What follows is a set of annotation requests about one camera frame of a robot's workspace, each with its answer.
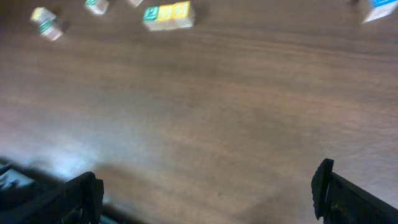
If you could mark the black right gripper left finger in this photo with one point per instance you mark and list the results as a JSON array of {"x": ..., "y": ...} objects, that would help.
[{"x": 79, "y": 200}]

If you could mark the green R block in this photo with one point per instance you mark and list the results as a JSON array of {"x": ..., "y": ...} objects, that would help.
[{"x": 150, "y": 16}]

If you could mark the yellow S block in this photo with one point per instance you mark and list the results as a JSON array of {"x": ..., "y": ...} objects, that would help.
[{"x": 165, "y": 17}]

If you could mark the blue I block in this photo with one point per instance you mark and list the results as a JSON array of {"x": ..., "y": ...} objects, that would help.
[{"x": 376, "y": 9}]

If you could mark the green b block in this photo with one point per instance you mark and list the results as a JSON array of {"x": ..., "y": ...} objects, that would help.
[
  {"x": 97, "y": 7},
  {"x": 49, "y": 30}
]

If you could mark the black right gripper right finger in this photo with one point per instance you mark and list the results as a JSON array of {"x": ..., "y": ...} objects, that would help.
[{"x": 339, "y": 201}]

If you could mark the green B block centre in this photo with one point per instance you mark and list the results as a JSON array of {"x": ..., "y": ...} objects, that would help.
[{"x": 97, "y": 7}]

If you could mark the green B block lower left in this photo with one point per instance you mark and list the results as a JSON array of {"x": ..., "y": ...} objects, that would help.
[{"x": 49, "y": 30}]

